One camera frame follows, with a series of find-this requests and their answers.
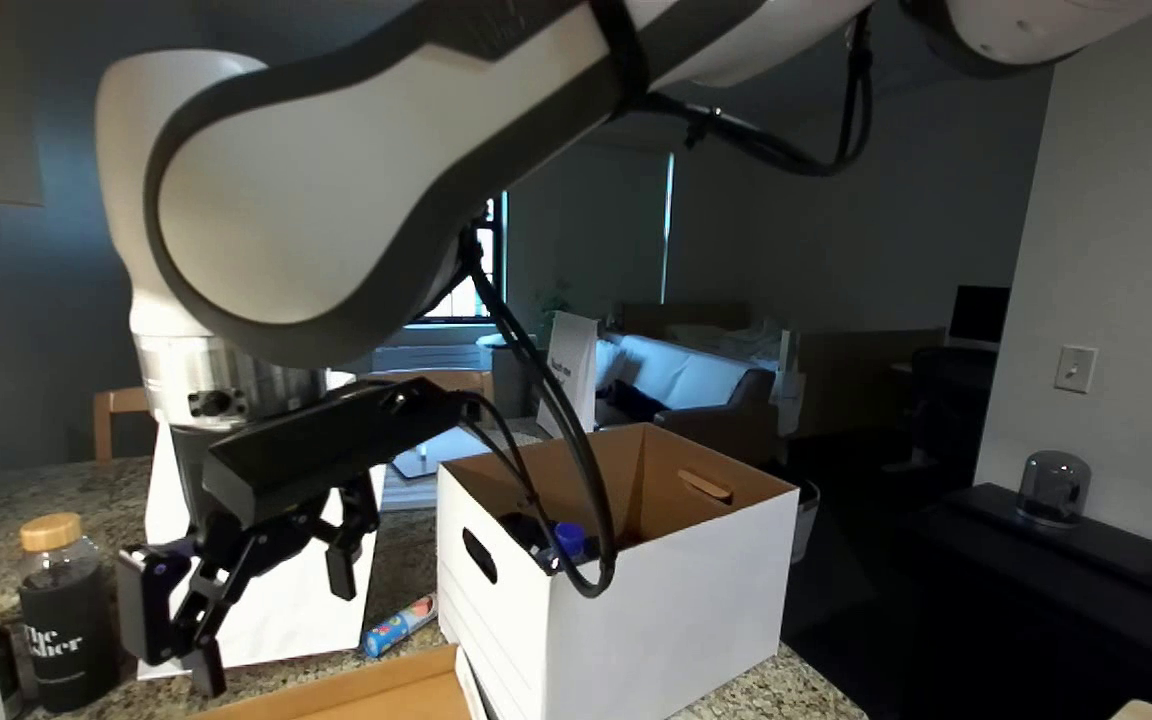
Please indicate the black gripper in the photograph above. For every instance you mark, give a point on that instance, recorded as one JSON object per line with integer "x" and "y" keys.
{"x": 288, "y": 531}

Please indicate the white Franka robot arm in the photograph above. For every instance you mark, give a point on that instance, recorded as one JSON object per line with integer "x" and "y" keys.
{"x": 337, "y": 201}

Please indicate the white cardboard storage box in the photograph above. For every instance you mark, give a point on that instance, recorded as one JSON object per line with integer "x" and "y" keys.
{"x": 671, "y": 614}

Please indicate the white paper shopping bag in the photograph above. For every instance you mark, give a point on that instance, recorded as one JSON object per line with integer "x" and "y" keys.
{"x": 288, "y": 627}

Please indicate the blue and white carton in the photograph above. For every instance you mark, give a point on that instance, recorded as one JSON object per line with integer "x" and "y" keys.
{"x": 402, "y": 627}

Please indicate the flat brown cardboard tray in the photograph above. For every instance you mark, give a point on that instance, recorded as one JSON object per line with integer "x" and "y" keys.
{"x": 377, "y": 695}

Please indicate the white paper stack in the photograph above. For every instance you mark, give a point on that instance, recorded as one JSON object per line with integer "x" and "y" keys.
{"x": 420, "y": 467}

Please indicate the dark jar with cork lid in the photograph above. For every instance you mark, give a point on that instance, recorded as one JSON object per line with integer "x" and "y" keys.
{"x": 60, "y": 627}

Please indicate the bright window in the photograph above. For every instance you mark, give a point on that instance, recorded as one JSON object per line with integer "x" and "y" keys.
{"x": 460, "y": 307}

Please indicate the grey sofa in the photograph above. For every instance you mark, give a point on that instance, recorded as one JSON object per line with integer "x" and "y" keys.
{"x": 683, "y": 375}

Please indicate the dark low cabinet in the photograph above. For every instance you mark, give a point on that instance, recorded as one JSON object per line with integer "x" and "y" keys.
{"x": 1001, "y": 614}

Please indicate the dark monitor screen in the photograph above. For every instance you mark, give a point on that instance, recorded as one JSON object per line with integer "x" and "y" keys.
{"x": 978, "y": 315}

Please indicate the clear glass jar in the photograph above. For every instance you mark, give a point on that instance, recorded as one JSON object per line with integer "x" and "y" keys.
{"x": 1055, "y": 482}

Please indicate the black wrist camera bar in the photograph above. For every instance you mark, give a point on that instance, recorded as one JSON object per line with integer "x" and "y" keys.
{"x": 321, "y": 446}

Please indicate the white wall switch plate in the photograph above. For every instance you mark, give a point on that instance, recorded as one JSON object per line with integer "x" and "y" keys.
{"x": 1072, "y": 370}

